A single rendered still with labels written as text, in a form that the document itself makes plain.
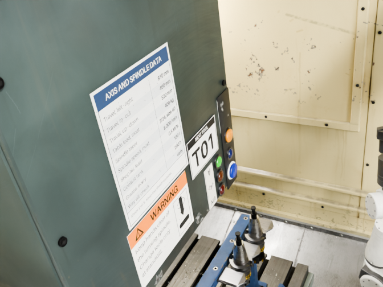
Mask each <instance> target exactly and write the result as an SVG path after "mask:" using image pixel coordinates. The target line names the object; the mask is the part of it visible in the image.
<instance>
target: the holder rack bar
mask: <svg viewBox="0 0 383 287"><path fill-rule="evenodd" d="M249 218H250V215H247V214H241V215H240V217H239V218H238V220H237V221H236V223H235V224H234V226H233V228H232V229H231V231H230V233H229V234H228V236H227V238H226V239H225V241H224V242H223V244H222V245H221V247H220V249H219V250H218V252H217V254H216V255H215V256H214V258H213V260H212V261H211V263H210V265H209V266H208V268H207V270H206V271H205V273H204V274H203V276H202V277H201V279H200V281H199V282H198V284H197V286H196V287H216V286H217V284H218V283H219V282H218V281H217V279H218V277H219V275H220V274H221V272H222V270H223V269H224V267H228V265H229V263H230V259H232V258H233V257H232V254H233V251H234V241H235V238H236V235H235V232H236V231H239V232H240V233H241V235H240V237H241V238H242V240H243V239H244V238H245V234H247V232H246V229H248V224H249Z"/></svg>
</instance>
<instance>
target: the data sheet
mask: <svg viewBox="0 0 383 287"><path fill-rule="evenodd" d="M89 95H90V98H91V101H92V105H93V108H94V111H95V115H96V118H97V122H98V125H99V128H100V132H101V136H102V138H103V142H104V146H105V149H106V152H107V156H108V159H109V163H110V166H111V169H112V173H113V177H114V179H115V183H116V187H117V190H118V193H119V197H120V200H121V204H122V207H123V210H124V214H125V218H126V220H127V224H128V228H129V230H131V229H132V228H133V227H134V226H135V224H136V223H137V222H138V221H139V220H140V219H141V218H142V216H143V215H144V214H145V213H146V212H147V210H149V209H150V207H151V206H152V205H153V204H154V203H155V201H156V200H157V199H158V198H159V197H160V196H161V195H162V193H163V192H164V191H165V190H166V189H167V188H168V187H169V186H170V184H171V183H172V182H173V181H174V180H175V179H176V178H177V177H178V175H179V174H180V173H181V172H182V170H183V169H184V168H185V167H186V166H187V165H188V157H187V153H186V147H185V141H184V134H183V130H182V124H181V118H180V111H179V107H178V101H177V95H176V89H175V85H174V78H173V72H172V65H171V62H170V55H169V49H168V43H167V42H166V43H165V44H163V45H162V46H160V47H159V48H157V49H156V50H154V51H153V52H151V53H150V54H149V55H147V56H146V57H144V58H142V59H141V60H139V61H138V62H137V63H135V64H134V65H132V66H131V67H129V68H128V69H126V70H125V71H123V72H122V73H120V74H119V75H117V76H116V77H114V78H113V79H112V80H110V81H109V82H107V83H105V84H104V85H102V86H101V87H100V88H98V89H97V90H95V91H93V92H92V93H91V94H89Z"/></svg>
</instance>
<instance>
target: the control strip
mask: <svg viewBox="0 0 383 287"><path fill-rule="evenodd" d="M217 105H218V114H219V124H220V129H221V139H222V149H223V158H224V163H225V173H226V182H227V189H229V188H230V187H231V185H232V184H233V183H234V181H235V180H236V178H237V174H236V176H235V177H234V178H230V176H229V171H230V167H231V165H232V164H233V163H236V159H235V149H234V137H233V138H232V140H231V141H230V142H227V141H226V133H227V131H228V130H229V129H231V130H233V127H232V120H231V109H230V99H229V88H228V87H227V88H226V89H225V90H224V91H223V92H222V93H221V94H220V95H219V96H218V97H217ZM230 149H233V156H232V157H231V158H229V150H230ZM218 157H221V158H222V156H221V155H220V154H218V155H216V157H215V160H214V167H215V168H216V169H218V168H220V167H217V159H218ZM220 171H223V169H219V170H218V171H217V174H216V181H217V183H220V185H219V187H218V195H219V196H222V195H223V194H224V193H223V194H222V195H221V192H220V191H221V187H222V185H225V183H224V182H222V183H221V181H219V179H218V177H219V173H220ZM223 174H224V172H223Z"/></svg>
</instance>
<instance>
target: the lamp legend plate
mask: <svg viewBox="0 0 383 287"><path fill-rule="evenodd" d="M204 176H205V183H206V191H207V198H208V202H209V210H211V209H212V207H213V205H215V203H216V201H217V193H216V188H215V180H214V172H213V164H212V163H211V164H210V165H209V166H208V168H207V169H206V170H205V171H204Z"/></svg>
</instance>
